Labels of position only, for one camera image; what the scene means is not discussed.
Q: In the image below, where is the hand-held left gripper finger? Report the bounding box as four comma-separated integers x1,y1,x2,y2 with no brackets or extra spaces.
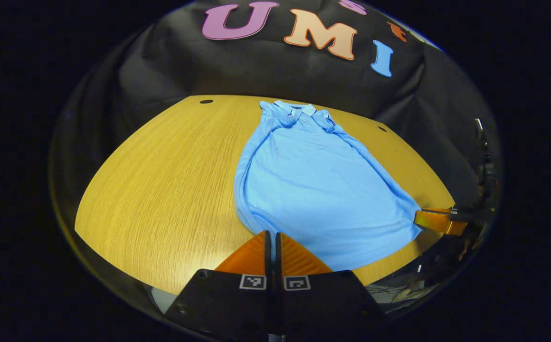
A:
275,232,385,339
165,230,272,340

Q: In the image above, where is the light blue T-shirt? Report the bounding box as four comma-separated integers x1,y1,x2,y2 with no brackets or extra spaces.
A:
233,100,423,272

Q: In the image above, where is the black backdrop cloth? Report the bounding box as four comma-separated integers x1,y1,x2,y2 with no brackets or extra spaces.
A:
50,0,502,228

